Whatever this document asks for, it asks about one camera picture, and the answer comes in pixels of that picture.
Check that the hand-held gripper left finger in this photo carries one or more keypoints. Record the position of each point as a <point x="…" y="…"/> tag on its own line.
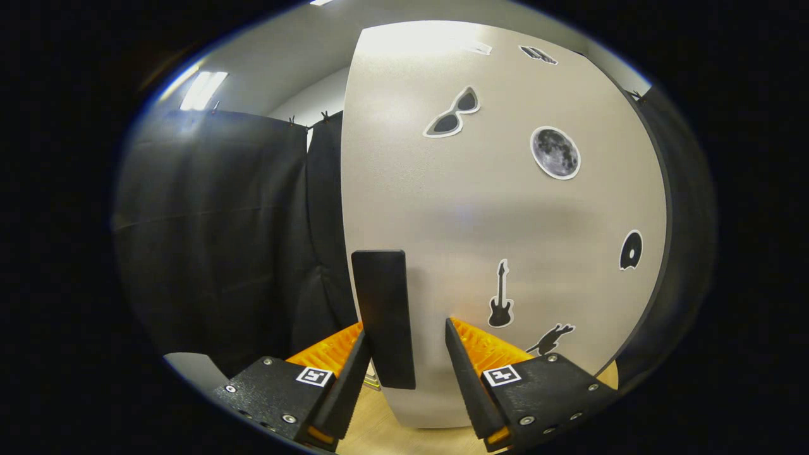
<point x="347" y="392"/>

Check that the black backdrop cloth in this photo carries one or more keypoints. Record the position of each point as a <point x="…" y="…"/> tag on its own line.
<point x="221" y="253"/>

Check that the beige shoe cabinet door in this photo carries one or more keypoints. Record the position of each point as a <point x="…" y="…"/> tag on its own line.
<point x="474" y="208"/>

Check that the long ceiling light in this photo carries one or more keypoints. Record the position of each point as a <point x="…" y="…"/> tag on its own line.
<point x="202" y="90"/>

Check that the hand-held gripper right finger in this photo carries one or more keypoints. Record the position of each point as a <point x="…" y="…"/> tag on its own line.
<point x="471" y="385"/>

